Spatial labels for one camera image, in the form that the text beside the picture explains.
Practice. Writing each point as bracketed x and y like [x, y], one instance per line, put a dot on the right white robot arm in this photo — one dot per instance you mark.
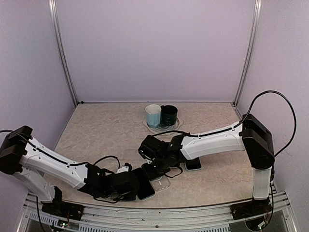
[248, 135]

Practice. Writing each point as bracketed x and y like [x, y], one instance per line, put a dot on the aluminium corner post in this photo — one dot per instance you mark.
[61, 51]
[249, 51]

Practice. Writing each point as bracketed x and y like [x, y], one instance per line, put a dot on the right aluminium corner post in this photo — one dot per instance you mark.
[249, 51]

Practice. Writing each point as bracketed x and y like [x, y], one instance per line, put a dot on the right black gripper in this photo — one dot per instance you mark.
[151, 176]

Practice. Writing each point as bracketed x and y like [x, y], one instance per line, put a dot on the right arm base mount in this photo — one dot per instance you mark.
[250, 208]

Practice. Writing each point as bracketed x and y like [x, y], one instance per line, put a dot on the black phone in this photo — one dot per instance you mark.
[146, 190]

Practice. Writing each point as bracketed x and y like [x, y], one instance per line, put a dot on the aluminium front rail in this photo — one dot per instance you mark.
[99, 218]

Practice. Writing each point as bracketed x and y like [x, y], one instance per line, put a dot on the dark green mug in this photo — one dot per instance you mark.
[168, 115]

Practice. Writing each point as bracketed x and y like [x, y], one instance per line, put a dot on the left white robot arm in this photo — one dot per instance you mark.
[24, 157]

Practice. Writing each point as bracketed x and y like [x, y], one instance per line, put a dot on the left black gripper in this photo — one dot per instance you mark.
[131, 196]

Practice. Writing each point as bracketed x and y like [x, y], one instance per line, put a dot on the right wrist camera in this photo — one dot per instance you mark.
[152, 148]

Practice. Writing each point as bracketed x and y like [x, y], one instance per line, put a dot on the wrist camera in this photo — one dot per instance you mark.
[152, 148]
[124, 168]

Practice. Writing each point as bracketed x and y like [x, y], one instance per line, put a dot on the light blue white mug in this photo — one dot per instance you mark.
[153, 115]

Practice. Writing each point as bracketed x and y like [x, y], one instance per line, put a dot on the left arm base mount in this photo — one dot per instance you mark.
[66, 210]

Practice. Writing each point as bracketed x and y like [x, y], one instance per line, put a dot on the clear round plate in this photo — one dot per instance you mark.
[162, 128]

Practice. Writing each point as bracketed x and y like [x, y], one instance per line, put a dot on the left aluminium corner post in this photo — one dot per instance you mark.
[61, 51]

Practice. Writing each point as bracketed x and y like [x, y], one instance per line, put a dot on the clear magsafe phone case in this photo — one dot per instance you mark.
[160, 184]

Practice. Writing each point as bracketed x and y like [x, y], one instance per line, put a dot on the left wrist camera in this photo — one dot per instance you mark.
[124, 168]

